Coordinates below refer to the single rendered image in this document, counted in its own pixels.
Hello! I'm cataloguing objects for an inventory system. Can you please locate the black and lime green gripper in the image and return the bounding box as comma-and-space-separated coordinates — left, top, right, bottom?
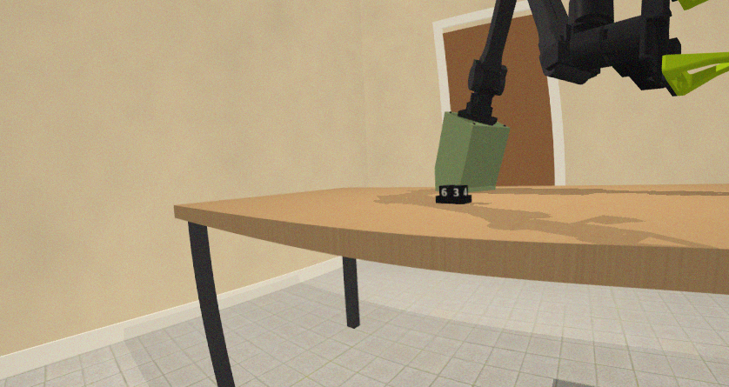
602, 0, 729, 97

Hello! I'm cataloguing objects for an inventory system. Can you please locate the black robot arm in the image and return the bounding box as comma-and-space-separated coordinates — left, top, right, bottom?
458, 0, 665, 125

